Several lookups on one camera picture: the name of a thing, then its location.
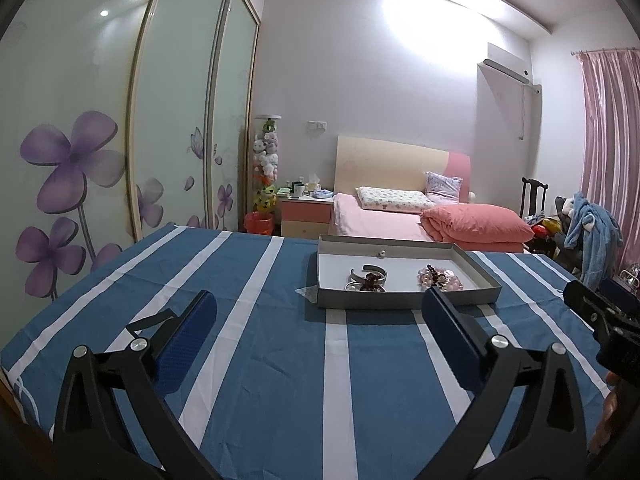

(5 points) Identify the pink wooden nightstand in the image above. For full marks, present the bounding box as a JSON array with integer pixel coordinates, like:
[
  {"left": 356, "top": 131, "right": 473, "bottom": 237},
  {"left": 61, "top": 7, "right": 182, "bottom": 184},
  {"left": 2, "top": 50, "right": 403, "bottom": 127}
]
[{"left": 280, "top": 195, "right": 335, "bottom": 238}]

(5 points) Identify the white patterned pillow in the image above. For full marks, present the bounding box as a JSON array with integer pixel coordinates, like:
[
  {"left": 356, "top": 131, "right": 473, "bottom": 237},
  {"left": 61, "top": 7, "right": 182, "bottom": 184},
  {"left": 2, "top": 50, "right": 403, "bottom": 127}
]
[{"left": 356, "top": 186, "right": 436, "bottom": 212}]

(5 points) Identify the pink curtain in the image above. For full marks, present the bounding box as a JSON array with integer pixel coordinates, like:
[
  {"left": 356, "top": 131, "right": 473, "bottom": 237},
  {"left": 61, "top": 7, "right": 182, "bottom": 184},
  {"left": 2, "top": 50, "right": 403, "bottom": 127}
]
[{"left": 575, "top": 49, "right": 640, "bottom": 276}]

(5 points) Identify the pink crystal bead bracelet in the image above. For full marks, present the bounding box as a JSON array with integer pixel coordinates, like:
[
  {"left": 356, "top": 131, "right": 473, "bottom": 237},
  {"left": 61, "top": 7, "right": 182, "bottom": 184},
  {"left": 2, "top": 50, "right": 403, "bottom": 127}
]
[{"left": 417, "top": 265, "right": 465, "bottom": 292}]

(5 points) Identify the person's right hand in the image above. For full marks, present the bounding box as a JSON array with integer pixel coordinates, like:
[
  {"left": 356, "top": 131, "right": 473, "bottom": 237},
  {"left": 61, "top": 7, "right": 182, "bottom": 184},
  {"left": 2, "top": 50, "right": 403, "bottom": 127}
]
[{"left": 589, "top": 370, "right": 626, "bottom": 458}]

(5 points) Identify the dark wooden chair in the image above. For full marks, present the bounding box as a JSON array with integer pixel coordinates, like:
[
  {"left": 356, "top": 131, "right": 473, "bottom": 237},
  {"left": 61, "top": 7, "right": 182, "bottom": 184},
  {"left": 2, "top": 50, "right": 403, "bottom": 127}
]
[{"left": 520, "top": 177, "right": 549, "bottom": 221}]

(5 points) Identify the white air conditioner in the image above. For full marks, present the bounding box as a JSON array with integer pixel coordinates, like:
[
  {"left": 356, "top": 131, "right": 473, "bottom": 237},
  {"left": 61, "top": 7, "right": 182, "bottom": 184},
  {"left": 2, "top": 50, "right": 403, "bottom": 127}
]
[{"left": 477, "top": 42, "right": 543, "bottom": 93}]

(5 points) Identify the blue white striped tablecloth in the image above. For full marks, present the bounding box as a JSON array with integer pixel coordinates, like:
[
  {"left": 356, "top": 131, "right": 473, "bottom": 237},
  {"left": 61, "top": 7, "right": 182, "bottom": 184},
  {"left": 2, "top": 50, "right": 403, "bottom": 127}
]
[{"left": 0, "top": 224, "right": 640, "bottom": 480}]

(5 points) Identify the grey cardboard tray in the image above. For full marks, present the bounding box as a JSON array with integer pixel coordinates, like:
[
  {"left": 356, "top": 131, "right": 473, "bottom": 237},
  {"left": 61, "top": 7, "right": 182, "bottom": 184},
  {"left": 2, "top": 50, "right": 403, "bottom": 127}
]
[{"left": 316, "top": 234, "right": 502, "bottom": 310}]

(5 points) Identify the coral pink duvet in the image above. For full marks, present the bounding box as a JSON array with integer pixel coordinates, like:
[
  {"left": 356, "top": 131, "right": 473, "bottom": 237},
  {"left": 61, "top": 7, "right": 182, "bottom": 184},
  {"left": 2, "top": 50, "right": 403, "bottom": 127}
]
[{"left": 420, "top": 203, "right": 534, "bottom": 245}]

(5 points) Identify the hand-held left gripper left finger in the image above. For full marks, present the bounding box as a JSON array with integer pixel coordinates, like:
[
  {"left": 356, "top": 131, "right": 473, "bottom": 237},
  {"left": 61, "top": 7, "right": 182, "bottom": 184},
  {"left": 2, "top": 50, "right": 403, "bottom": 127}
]
[{"left": 50, "top": 290, "right": 221, "bottom": 480}]

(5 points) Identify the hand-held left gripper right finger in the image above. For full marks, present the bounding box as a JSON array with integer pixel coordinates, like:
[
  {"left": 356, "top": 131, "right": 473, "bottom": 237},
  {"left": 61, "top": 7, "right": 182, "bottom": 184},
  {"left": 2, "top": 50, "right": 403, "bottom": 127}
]
[{"left": 412, "top": 286, "right": 591, "bottom": 480}]

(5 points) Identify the silver open bangle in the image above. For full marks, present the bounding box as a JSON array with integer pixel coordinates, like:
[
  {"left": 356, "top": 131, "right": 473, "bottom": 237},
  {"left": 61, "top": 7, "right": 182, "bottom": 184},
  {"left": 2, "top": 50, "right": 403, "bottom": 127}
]
[{"left": 348, "top": 267, "right": 381, "bottom": 291}]

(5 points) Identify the blue plush garment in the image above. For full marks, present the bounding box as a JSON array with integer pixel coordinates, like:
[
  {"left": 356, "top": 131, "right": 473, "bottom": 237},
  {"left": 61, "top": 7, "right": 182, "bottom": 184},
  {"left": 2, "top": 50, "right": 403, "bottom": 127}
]
[{"left": 565, "top": 192, "right": 623, "bottom": 286}]

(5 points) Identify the purple patterned pillow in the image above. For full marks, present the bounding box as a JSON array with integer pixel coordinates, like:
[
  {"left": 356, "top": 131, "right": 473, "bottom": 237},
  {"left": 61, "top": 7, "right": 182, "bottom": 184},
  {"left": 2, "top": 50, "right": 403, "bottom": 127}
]
[{"left": 425, "top": 171, "right": 463, "bottom": 206}]

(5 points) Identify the flower print sliding wardrobe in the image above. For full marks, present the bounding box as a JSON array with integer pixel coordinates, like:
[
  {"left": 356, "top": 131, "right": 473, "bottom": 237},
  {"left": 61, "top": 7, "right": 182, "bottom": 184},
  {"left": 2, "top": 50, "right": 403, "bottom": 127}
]
[{"left": 0, "top": 0, "right": 263, "bottom": 301}]

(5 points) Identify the red waste bin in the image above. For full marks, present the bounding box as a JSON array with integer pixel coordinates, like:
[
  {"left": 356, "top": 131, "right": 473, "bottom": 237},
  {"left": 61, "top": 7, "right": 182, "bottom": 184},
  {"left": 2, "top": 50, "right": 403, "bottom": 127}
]
[{"left": 244, "top": 211, "right": 276, "bottom": 236}]

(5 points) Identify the pink bed with headboard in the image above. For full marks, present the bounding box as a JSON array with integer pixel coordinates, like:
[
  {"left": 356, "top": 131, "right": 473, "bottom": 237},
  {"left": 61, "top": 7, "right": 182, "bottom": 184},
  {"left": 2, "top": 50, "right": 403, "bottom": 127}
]
[{"left": 330, "top": 135, "right": 533, "bottom": 253}]

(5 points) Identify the plush toy tower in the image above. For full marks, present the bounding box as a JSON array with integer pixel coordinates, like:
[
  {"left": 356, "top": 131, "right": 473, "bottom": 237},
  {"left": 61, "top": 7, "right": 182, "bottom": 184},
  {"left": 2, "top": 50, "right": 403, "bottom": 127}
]
[{"left": 251, "top": 115, "right": 282, "bottom": 213}]

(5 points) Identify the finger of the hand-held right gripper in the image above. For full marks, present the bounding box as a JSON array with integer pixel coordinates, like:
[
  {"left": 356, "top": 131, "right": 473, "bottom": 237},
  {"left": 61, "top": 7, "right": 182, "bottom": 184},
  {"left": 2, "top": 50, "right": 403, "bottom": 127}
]
[{"left": 564, "top": 280, "right": 618, "bottom": 331}]

